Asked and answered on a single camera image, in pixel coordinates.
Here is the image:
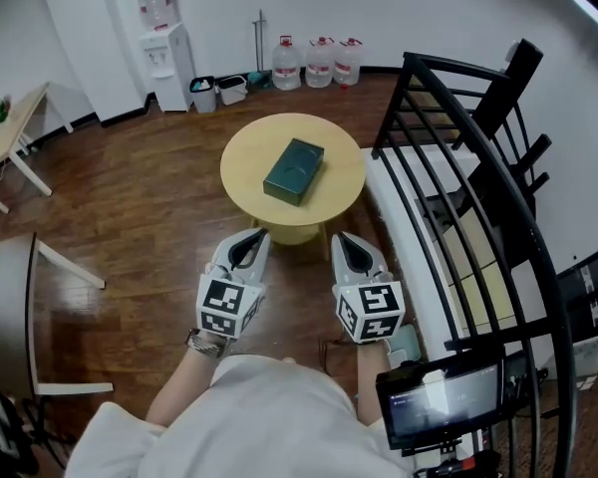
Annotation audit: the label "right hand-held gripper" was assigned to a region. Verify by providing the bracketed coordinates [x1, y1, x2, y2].
[331, 231, 407, 345]

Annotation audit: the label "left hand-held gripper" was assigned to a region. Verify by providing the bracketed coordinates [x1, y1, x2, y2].
[195, 226, 273, 342]

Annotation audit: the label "dark green box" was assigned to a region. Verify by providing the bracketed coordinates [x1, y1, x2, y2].
[262, 137, 327, 208]

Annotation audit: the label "person's left forearm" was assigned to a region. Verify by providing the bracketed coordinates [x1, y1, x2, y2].
[145, 348, 221, 428]

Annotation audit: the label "person's right forearm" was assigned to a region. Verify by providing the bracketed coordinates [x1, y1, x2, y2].
[355, 341, 392, 426]

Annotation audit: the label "silver wristwatch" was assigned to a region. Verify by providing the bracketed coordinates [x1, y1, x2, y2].
[184, 328, 231, 359]

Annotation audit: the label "round light wooden side table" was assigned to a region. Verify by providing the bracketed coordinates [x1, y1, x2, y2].
[219, 112, 368, 262]

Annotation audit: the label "person's white shirt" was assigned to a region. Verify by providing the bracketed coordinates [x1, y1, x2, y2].
[63, 355, 406, 478]

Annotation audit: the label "small black monitor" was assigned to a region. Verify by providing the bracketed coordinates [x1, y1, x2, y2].
[375, 355, 510, 451]

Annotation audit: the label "grey waste bin black rim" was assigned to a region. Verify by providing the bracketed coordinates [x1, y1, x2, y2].
[188, 75, 217, 115]

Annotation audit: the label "white waste bin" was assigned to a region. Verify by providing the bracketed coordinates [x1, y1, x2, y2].
[215, 74, 249, 107]

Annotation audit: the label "black metal railing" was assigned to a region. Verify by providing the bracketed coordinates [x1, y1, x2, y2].
[370, 51, 580, 478]

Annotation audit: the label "teal dustpan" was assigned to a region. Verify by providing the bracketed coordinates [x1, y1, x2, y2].
[247, 70, 276, 92]

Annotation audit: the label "white water dispenser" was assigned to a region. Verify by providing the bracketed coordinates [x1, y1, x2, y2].
[139, 22, 197, 115]

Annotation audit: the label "black framed glass partition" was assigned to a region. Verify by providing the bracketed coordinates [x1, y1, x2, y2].
[554, 236, 598, 344]

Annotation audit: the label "light wooden desk white legs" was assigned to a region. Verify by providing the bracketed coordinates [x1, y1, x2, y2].
[0, 82, 75, 214]

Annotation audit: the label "black staircase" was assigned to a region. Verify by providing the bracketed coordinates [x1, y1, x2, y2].
[451, 37, 553, 268]

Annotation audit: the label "clear dispenser water bottle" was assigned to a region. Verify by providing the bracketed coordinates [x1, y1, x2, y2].
[134, 0, 178, 32]

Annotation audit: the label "dark gripper cable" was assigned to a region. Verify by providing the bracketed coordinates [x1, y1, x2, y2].
[318, 336, 353, 368]

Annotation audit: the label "grey mop handle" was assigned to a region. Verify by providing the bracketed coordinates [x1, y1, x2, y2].
[251, 8, 271, 77]

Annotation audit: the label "dark table white frame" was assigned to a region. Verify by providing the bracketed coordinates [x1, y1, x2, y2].
[0, 231, 116, 403]

